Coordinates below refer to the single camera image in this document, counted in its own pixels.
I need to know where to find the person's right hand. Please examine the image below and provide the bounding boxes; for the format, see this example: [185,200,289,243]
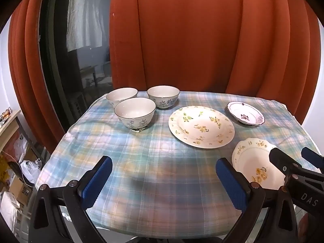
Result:
[299,213,324,243]

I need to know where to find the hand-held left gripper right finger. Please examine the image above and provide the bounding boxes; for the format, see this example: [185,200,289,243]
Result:
[215,158,300,243]

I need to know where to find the white plastic bag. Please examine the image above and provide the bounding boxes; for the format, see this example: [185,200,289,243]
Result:
[20,158,42,185]

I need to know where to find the scalloped yellow-flower plate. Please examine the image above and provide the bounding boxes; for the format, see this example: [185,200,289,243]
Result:
[231,138,288,190]

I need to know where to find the white floral ceramic bowl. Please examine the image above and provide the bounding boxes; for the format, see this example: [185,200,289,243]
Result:
[106,87,138,109]
[114,97,156,132]

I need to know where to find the white hanging sheet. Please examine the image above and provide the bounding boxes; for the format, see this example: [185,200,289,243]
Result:
[66,0,107,52]

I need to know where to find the scalloped red-flower plate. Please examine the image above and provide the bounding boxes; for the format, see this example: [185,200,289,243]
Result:
[227,101,265,126]

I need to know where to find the wooden bench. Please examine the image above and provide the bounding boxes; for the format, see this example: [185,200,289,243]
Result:
[79,65,100,81]

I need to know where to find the orange curtain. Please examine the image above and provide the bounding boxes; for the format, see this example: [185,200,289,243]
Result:
[7,0,67,157]
[109,0,320,126]

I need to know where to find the white slatted crate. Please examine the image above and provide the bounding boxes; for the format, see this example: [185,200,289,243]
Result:
[69,93,85,113]

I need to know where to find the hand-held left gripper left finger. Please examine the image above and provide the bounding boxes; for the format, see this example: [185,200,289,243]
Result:
[28,156,113,243]

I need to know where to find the plaid tablecloth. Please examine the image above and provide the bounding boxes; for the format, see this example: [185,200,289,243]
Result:
[35,91,324,236]

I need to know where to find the dark-framed glass door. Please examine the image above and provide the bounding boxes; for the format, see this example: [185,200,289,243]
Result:
[38,0,113,134]

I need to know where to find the yellow box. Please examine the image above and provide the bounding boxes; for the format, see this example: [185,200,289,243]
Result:
[0,154,12,185]

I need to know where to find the large round yellow-flower plate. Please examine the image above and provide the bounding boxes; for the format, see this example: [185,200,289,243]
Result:
[168,106,235,148]

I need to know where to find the cardboard box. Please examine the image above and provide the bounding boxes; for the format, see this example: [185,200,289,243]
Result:
[7,176,33,204]

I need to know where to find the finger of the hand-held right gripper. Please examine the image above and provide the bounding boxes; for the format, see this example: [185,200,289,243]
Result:
[301,147,324,174]
[269,147,324,183]

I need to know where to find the white sack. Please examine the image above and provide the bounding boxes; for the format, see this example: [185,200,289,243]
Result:
[0,191,21,233]

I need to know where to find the small figurines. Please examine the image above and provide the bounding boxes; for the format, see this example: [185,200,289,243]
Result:
[1,107,12,122]

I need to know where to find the wooden shelf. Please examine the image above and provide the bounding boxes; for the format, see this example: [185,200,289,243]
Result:
[0,109,22,162]

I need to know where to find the floral bowl with blue sticker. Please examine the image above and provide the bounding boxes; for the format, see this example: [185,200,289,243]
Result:
[147,85,180,110]

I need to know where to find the clear plastic bag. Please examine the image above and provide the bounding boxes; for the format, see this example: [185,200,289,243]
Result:
[13,134,29,157]

